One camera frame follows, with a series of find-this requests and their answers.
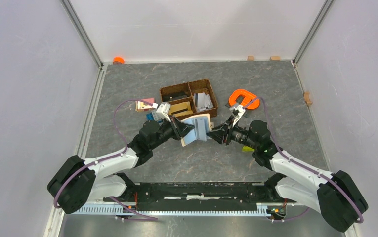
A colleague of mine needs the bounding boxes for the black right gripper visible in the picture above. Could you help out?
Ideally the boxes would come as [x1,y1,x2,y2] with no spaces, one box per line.
[206,115,258,150]

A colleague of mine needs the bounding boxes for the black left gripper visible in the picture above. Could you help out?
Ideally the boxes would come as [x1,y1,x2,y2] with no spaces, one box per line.
[150,115,195,150]

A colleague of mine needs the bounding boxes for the beige leather card holder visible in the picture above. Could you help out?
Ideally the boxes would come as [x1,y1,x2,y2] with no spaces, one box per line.
[181,114,214,147]

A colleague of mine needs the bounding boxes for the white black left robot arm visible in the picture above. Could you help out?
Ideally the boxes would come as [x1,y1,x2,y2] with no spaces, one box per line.
[47,116,195,214]

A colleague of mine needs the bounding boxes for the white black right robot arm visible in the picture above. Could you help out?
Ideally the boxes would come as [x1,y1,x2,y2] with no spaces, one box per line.
[207,120,369,232]

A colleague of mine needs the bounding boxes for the yellow cards in basket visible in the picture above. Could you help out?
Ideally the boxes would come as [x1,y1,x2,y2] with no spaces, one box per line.
[168,101,193,117]

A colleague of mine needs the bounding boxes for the black cards in basket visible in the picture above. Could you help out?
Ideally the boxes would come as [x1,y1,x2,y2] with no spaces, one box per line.
[162,91,188,102]

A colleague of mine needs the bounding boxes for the silver cards in basket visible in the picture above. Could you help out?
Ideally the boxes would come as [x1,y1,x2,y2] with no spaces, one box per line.
[194,92,214,112]

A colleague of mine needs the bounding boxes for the playing card box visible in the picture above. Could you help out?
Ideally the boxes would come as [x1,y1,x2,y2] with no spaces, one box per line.
[135,97,155,112]

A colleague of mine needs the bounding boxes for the grey toy brick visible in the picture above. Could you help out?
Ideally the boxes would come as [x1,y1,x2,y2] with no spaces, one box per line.
[151,110,162,121]

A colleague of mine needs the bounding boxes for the lime green toy brick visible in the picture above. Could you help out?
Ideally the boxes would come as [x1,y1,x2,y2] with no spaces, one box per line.
[242,146,254,152]

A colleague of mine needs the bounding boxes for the blue toy brick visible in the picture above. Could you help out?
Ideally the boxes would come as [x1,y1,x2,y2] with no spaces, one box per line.
[146,113,155,121]

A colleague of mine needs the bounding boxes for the brown woven divided basket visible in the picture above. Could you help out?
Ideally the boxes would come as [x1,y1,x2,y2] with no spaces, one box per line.
[160,79,219,120]

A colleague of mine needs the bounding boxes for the curved wooden piece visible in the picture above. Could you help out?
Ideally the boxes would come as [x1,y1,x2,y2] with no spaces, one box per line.
[303,91,313,106]

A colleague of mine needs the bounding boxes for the orange round cap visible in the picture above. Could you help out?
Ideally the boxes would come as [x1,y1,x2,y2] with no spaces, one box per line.
[112,57,125,65]

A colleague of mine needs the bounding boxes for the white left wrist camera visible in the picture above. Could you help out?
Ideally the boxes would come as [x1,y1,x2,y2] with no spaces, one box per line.
[152,102,171,122]

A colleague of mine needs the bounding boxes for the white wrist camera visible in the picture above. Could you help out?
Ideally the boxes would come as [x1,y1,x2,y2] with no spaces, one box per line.
[229,103,246,127]
[152,102,171,122]

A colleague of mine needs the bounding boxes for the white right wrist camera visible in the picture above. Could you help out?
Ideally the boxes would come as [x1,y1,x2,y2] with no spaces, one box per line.
[229,103,246,127]

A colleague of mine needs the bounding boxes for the orange tape dispenser ring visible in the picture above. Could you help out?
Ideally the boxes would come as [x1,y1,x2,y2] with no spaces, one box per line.
[228,89,261,111]

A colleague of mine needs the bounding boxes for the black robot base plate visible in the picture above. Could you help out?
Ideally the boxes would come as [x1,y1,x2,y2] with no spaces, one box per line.
[116,182,293,211]

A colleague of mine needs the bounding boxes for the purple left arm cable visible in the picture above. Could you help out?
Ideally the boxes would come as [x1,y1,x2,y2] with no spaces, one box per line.
[53,99,158,223]

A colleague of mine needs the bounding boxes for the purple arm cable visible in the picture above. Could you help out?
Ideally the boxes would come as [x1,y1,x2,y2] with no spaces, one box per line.
[53,99,158,223]
[244,96,365,224]

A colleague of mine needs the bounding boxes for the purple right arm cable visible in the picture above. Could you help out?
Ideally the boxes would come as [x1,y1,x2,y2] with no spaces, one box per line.
[244,96,365,224]

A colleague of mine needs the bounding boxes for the aluminium frame rail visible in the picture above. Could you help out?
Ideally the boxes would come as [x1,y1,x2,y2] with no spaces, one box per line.
[52,182,351,217]

